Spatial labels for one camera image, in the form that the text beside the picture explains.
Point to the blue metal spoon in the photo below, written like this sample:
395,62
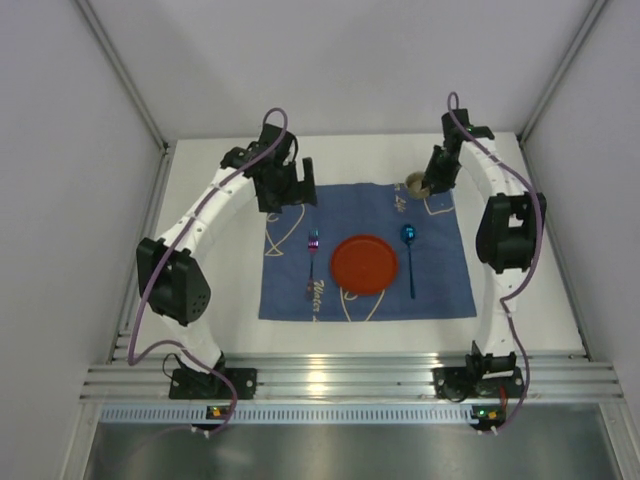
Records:
408,235

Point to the red plate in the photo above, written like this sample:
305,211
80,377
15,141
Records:
364,265

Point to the iridescent metal fork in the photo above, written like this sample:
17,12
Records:
312,247

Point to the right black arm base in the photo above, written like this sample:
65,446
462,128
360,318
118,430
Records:
456,384

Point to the blue cloth placemat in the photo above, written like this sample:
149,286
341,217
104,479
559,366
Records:
442,283

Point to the aluminium mounting rail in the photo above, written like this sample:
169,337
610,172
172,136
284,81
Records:
334,378

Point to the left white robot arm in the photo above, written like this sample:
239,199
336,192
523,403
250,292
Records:
171,280

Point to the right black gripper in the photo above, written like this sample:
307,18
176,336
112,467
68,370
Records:
437,176

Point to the perforated cable duct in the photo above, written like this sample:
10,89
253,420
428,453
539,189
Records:
298,414

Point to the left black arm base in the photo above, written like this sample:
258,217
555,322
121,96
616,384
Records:
187,384

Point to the small speckled ceramic cup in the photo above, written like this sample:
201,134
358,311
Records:
415,187

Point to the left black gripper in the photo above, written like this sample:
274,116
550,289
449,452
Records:
288,192

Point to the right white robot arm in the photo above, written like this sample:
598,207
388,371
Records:
508,239

